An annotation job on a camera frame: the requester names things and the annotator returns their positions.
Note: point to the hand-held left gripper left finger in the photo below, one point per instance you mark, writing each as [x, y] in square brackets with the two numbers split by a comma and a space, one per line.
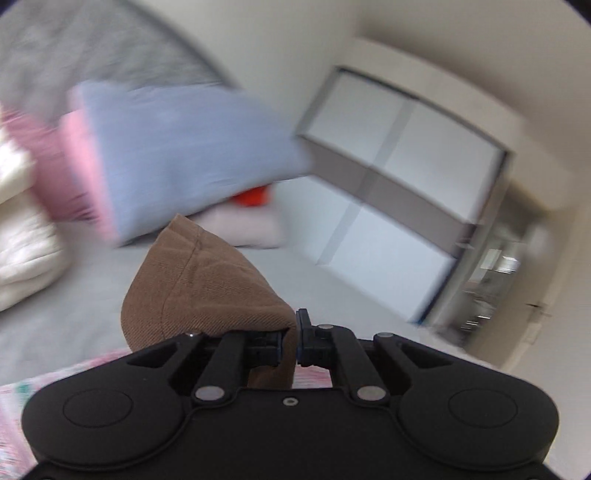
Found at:
[265, 348]

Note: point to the white door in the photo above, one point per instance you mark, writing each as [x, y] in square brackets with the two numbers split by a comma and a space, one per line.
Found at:
[508, 337]

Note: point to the patterned striped blanket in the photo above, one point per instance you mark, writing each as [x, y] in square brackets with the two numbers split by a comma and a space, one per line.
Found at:
[14, 415]

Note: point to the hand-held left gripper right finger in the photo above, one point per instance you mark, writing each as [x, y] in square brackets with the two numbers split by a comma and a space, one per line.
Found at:
[304, 341]

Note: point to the brown coat with fur collar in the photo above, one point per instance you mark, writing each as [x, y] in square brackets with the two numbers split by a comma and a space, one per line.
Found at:
[203, 286]

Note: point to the cream folded quilt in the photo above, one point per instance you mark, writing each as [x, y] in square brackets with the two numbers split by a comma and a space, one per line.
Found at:
[23, 240]

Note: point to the grey padded headboard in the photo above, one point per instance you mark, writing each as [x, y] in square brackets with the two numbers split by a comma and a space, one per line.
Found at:
[92, 46]

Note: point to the pink folded blanket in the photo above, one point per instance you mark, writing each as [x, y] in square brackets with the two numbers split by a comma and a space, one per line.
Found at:
[69, 161]

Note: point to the white and grey wardrobe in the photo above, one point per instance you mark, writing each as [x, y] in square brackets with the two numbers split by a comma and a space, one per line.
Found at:
[415, 152]

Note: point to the beige folded quilt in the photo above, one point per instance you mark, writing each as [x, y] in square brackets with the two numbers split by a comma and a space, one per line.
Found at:
[254, 230]

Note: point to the blue-grey folded quilt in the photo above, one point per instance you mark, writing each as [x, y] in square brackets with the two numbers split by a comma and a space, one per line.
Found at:
[184, 152]

